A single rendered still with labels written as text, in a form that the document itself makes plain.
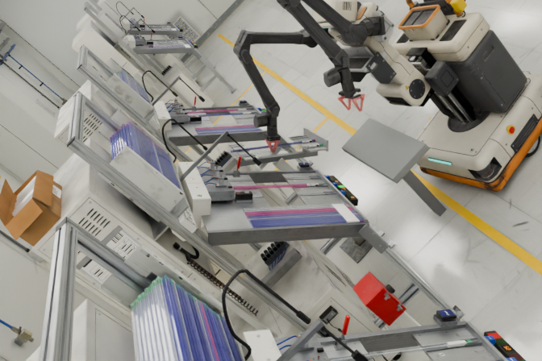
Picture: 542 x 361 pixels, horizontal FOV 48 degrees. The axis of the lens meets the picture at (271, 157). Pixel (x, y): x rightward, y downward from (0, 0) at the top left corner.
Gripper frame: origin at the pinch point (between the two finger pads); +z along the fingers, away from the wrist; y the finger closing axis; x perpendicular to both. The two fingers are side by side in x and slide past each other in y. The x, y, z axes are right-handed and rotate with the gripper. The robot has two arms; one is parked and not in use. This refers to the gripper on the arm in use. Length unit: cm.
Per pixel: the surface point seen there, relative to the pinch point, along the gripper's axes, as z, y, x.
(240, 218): 10, 66, -38
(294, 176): 10.0, 19.7, 5.1
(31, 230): -2, 75, -121
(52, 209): -9, 73, -113
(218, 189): 2, 47, -42
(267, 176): 9.9, 13.8, -8.1
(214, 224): 9, 70, -50
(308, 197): 11.7, 47.3, 1.8
